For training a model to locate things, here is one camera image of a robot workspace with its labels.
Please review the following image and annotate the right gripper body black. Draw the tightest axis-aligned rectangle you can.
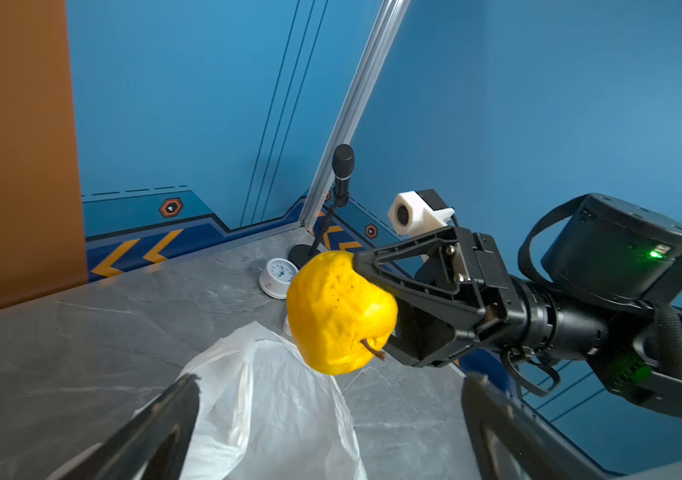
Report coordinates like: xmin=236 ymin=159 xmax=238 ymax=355
xmin=424 ymin=226 xmax=563 ymax=366

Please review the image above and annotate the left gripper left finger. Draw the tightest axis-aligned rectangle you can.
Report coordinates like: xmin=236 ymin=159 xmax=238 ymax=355
xmin=50 ymin=374 xmax=200 ymax=479

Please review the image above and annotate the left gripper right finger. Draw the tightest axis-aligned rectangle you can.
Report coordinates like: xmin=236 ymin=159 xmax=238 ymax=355
xmin=462 ymin=373 xmax=608 ymax=479

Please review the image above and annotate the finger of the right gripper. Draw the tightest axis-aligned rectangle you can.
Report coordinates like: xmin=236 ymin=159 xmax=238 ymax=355
xmin=385 ymin=287 xmax=497 ymax=367
xmin=353 ymin=230 xmax=485 ymax=315

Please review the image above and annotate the white plastic bag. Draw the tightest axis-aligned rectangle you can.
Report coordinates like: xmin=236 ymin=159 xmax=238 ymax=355
xmin=46 ymin=320 xmax=369 ymax=480

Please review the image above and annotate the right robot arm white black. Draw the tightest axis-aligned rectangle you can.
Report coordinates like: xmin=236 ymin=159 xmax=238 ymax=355
xmin=353 ymin=190 xmax=682 ymax=418

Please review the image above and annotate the round white clock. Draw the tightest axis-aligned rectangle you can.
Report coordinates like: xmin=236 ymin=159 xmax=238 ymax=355
xmin=259 ymin=258 xmax=299 ymax=300

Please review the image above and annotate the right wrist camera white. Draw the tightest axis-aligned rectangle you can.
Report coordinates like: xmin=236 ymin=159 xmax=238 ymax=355
xmin=388 ymin=189 xmax=455 ymax=237

